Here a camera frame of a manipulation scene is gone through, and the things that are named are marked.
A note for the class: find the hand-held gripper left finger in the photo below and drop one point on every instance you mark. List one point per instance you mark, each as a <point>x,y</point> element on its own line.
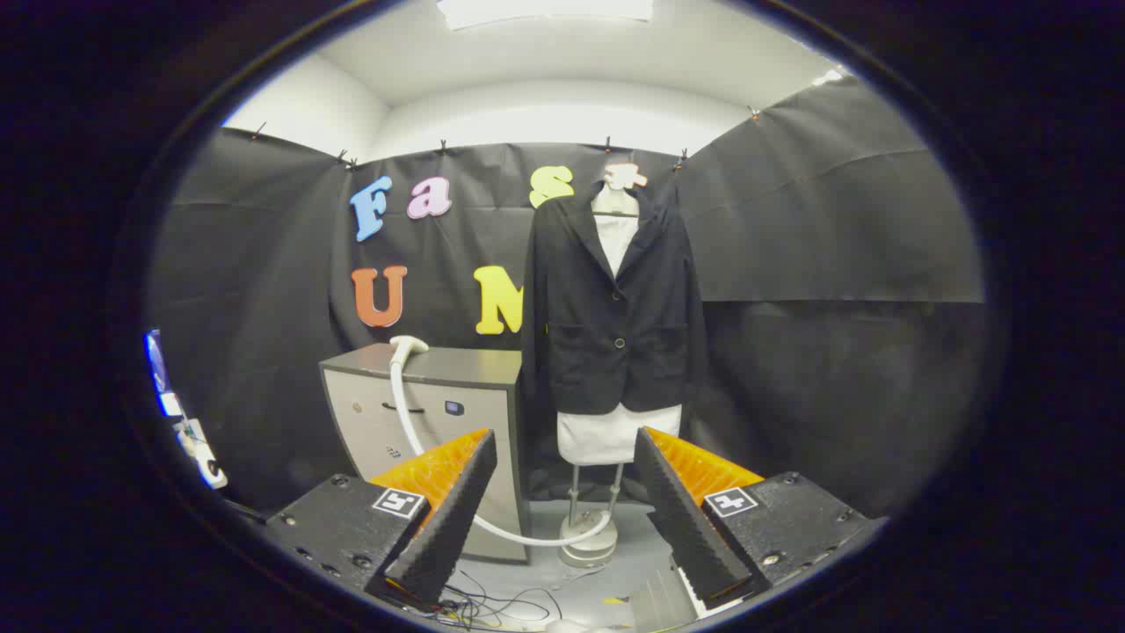
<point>448,527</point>

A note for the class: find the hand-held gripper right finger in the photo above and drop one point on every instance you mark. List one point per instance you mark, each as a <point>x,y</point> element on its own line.
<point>685,519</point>

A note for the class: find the white garment steamer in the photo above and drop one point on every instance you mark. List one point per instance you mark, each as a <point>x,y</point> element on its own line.
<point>397,387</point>

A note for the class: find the black jacket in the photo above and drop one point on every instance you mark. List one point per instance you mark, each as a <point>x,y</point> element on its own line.
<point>615,352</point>

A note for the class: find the metal mannequin stand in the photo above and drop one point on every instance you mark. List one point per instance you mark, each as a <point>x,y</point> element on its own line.
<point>587,545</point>

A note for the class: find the white mannequin torso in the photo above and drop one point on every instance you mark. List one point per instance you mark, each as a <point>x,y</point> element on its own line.
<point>615,435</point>

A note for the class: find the grey cabinet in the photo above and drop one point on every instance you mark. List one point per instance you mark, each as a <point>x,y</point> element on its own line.
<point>466,413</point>

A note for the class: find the white device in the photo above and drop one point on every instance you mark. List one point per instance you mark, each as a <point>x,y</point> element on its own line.
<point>204,457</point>

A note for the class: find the black backdrop cloth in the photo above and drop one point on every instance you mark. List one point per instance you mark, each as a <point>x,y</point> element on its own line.
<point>264,308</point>

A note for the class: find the blue lit screen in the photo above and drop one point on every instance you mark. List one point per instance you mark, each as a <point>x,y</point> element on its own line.
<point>156,360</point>

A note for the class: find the ceiling light panel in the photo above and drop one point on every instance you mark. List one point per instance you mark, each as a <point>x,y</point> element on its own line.
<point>545,10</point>

